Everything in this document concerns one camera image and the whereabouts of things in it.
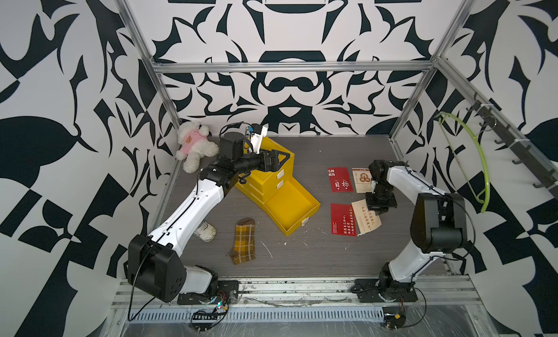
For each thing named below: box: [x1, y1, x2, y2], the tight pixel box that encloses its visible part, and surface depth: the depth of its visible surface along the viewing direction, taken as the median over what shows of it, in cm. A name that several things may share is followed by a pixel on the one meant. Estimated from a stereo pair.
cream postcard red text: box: [350, 198, 383, 237], surface depth 91 cm
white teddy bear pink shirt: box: [175, 120, 220, 174], surface depth 110 cm
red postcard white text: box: [329, 202, 358, 237], surface depth 93 cm
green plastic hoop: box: [435, 111, 492, 214], surface depth 74 cm
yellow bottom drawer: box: [263, 176, 322, 237], surface depth 96 cm
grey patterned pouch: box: [193, 220, 217, 243], surface depth 86 cm
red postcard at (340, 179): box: [326, 167, 354, 194], surface depth 104 cm
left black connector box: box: [191, 312, 218, 332], surface depth 73 cm
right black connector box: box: [382, 306, 407, 330], surface depth 73 cm
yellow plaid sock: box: [230, 217, 257, 266], surface depth 86 cm
